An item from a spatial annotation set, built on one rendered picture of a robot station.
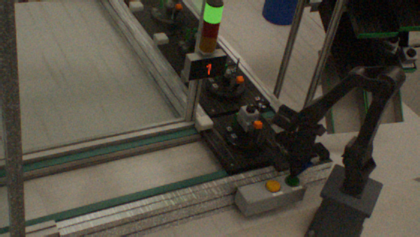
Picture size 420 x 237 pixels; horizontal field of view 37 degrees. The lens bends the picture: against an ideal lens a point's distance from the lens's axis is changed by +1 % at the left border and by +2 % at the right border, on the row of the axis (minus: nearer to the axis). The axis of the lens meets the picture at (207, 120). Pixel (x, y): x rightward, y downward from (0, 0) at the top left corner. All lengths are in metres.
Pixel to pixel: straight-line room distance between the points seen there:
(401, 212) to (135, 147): 0.88
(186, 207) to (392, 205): 0.70
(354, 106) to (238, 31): 0.81
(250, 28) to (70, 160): 1.22
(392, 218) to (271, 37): 1.05
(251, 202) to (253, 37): 1.09
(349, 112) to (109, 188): 0.83
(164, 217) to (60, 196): 0.30
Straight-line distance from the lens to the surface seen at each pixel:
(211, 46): 1.85
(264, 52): 2.68
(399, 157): 2.35
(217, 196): 1.86
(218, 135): 2.02
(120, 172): 1.93
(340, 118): 2.14
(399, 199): 2.19
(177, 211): 1.83
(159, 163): 1.97
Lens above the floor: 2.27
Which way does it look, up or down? 39 degrees down
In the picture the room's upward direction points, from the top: 11 degrees clockwise
